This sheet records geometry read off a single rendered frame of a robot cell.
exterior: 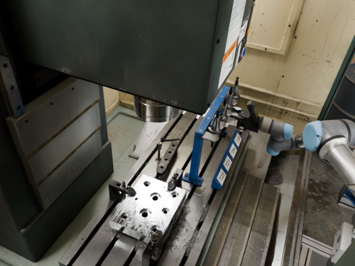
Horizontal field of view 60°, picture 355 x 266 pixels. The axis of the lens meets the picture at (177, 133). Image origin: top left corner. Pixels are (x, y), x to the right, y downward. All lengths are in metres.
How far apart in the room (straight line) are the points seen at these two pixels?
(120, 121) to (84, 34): 1.62
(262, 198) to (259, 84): 0.72
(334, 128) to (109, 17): 0.90
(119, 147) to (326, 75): 1.42
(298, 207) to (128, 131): 1.32
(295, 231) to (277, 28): 1.09
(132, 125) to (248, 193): 1.08
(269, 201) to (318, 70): 0.80
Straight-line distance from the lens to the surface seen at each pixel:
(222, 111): 1.48
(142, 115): 1.03
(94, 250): 1.39
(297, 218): 1.74
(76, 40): 0.97
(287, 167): 2.21
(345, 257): 0.89
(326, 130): 1.29
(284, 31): 1.91
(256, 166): 2.04
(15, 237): 1.64
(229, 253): 1.59
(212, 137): 1.39
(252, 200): 1.82
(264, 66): 2.00
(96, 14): 0.89
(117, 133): 2.38
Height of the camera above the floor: 2.09
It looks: 39 degrees down
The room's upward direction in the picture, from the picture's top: 5 degrees clockwise
